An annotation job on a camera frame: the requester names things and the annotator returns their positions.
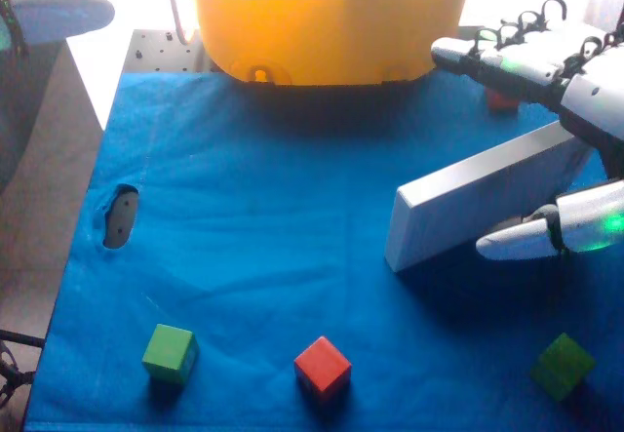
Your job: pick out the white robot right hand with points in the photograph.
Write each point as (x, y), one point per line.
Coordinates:
(595, 90)

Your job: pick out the white box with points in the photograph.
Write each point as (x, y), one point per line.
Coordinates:
(463, 208)

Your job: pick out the yellow plastic bin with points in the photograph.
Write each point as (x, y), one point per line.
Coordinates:
(317, 37)

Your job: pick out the red block with number three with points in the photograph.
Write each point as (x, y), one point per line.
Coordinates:
(502, 103)

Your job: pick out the green wooden block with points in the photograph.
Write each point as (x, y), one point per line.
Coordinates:
(168, 354)
(560, 366)

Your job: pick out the blue table cloth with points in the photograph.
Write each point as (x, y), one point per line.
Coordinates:
(244, 256)

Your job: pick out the red wooden block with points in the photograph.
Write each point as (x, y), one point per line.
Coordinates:
(322, 368)

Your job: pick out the black tripod leg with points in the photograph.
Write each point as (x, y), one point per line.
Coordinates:
(19, 339)

